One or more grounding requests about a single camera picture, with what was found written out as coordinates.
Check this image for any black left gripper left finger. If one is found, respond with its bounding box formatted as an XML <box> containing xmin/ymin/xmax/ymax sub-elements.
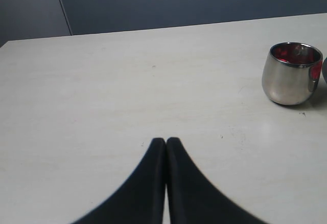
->
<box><xmin>75</xmin><ymin>138</ymin><xmax>166</xmax><ymax>223</ymax></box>

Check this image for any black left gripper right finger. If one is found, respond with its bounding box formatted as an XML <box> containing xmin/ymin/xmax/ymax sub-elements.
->
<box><xmin>166</xmin><ymin>137</ymin><xmax>264</xmax><ymax>223</ymax></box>

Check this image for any stainless steel cup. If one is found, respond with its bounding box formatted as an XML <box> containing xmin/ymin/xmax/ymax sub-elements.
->
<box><xmin>262</xmin><ymin>42</ymin><xmax>323</xmax><ymax>106</ymax></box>

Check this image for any stainless steel bowl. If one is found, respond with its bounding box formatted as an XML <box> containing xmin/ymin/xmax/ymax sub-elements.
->
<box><xmin>321</xmin><ymin>58</ymin><xmax>327</xmax><ymax>83</ymax></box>

